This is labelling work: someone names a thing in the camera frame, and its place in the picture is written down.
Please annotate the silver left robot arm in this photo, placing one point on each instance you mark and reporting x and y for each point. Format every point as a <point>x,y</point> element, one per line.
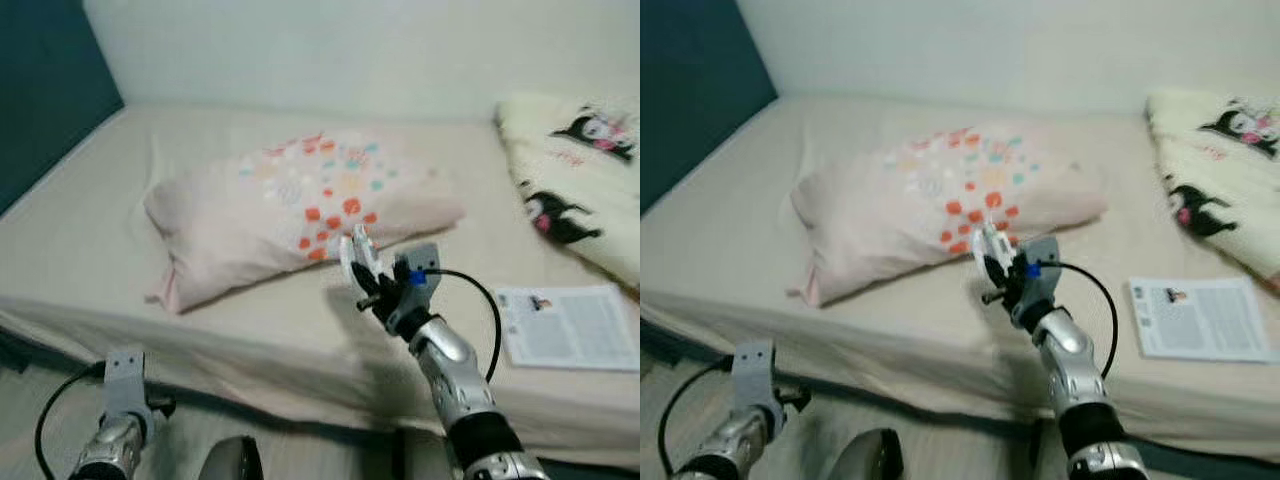
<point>725,450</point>
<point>110,450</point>

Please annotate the cream blanket with cartoon print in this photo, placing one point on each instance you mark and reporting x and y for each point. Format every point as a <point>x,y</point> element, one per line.
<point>580,175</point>
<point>1215,170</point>

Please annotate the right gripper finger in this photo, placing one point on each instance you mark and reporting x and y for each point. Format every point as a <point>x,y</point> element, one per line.
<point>984,262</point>
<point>352,265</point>
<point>370,252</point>
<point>1001,247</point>

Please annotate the pink pillow with coloured dots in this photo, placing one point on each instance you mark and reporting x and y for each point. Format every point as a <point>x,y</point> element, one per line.
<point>890,210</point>
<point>240,215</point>

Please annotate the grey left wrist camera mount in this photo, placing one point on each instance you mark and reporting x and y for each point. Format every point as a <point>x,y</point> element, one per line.
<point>752,380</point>
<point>127,385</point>

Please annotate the bed mattress with beige sheet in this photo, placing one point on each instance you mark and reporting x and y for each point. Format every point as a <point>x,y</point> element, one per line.
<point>760,270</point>
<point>100,260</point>

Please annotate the dark teal bed base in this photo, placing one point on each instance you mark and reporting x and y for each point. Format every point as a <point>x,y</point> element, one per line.
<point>15,345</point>
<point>655,345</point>

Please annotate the white printed paper booklet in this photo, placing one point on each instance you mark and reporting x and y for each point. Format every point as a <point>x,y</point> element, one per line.
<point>1200,320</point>
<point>575,330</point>

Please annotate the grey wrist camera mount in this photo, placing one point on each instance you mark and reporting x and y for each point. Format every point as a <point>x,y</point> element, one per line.
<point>127,385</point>
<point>422,290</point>
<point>1042,285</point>
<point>752,380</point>

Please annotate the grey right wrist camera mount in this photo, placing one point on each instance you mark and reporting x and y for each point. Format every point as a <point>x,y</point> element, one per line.
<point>422,290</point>
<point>1042,285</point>

